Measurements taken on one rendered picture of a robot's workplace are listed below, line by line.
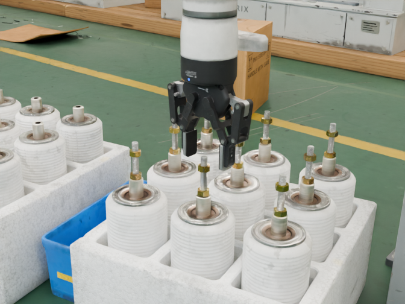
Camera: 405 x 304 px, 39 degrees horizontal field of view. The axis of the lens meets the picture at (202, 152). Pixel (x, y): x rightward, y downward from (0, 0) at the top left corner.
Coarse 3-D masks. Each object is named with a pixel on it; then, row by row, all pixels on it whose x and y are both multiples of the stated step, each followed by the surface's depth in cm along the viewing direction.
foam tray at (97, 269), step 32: (352, 224) 97; (96, 256) 88; (128, 256) 87; (160, 256) 87; (352, 256) 92; (96, 288) 90; (128, 288) 87; (160, 288) 84; (192, 288) 81; (224, 288) 80; (320, 288) 81; (352, 288) 98
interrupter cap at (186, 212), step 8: (192, 200) 88; (184, 208) 86; (192, 208) 86; (216, 208) 86; (224, 208) 86; (184, 216) 84; (192, 216) 84; (208, 216) 85; (216, 216) 84; (224, 216) 84; (192, 224) 82; (200, 224) 82; (208, 224) 82
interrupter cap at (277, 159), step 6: (258, 150) 108; (246, 156) 105; (252, 156) 105; (258, 156) 106; (276, 156) 105; (282, 156) 105; (246, 162) 103; (252, 162) 102; (258, 162) 102; (264, 162) 103; (270, 162) 103; (276, 162) 103; (282, 162) 102
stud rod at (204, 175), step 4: (204, 156) 82; (204, 160) 82; (204, 164) 82; (204, 176) 83; (200, 180) 83; (204, 180) 83; (200, 184) 84; (204, 184) 83; (200, 188) 84; (204, 188) 83
